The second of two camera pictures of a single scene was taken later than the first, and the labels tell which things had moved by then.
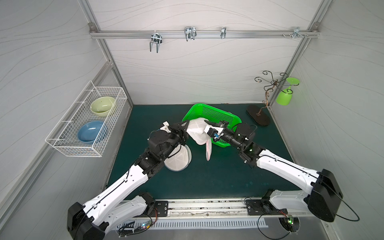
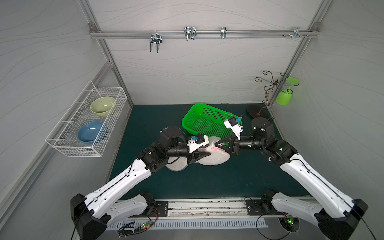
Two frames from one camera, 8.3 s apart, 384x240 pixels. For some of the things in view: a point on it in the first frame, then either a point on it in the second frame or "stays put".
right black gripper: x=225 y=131 to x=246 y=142
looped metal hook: x=190 y=32 stays put
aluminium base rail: x=226 y=207 stays put
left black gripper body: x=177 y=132 to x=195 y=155
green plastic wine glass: x=284 y=97 stays put
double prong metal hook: x=157 y=38 stays put
